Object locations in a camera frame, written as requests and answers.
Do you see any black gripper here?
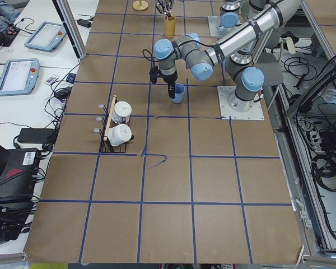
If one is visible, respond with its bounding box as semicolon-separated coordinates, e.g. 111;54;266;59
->
156;0;174;14
160;66;178;98

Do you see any blue cup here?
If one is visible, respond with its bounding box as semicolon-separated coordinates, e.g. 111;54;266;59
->
172;84;185;104

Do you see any bamboo cylinder holder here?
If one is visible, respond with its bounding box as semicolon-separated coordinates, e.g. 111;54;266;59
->
164;15;176;38

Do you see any wooden mug tree stand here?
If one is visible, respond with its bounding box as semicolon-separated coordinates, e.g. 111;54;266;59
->
132;0;149;11

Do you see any white mug upper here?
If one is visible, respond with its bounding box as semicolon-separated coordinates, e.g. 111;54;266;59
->
112;101;132;124

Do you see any white mug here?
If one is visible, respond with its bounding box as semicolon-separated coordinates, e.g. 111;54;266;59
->
108;123;134;146
112;101;132;124

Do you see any white mug lower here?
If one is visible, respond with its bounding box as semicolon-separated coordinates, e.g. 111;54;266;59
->
108;123;134;146

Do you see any remote control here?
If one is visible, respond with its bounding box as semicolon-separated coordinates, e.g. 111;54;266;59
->
44;75;59;85

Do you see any teach pendant upper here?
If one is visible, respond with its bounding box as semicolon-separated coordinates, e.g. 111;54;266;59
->
24;21;67;52

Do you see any teach pendant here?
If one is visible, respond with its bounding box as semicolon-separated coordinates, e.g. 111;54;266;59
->
0;58;40;96
24;21;67;52

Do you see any black power adapter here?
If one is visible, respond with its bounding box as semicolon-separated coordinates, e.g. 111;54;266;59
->
17;128;54;144

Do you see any teach pendant lower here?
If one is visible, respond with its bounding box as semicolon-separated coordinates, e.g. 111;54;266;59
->
0;58;40;96

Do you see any black computer box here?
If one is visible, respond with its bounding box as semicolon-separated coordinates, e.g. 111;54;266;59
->
0;148;40;204

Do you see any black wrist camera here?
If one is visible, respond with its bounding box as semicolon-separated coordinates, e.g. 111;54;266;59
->
150;65;160;84

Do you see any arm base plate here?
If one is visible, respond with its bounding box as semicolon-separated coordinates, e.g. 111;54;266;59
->
208;16;225;38
217;86;264;120

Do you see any black wire mug rack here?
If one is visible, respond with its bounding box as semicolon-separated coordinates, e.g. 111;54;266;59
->
93;95;134;153

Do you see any aluminium frame post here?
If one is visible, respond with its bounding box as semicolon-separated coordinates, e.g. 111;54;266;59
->
52;0;87;59

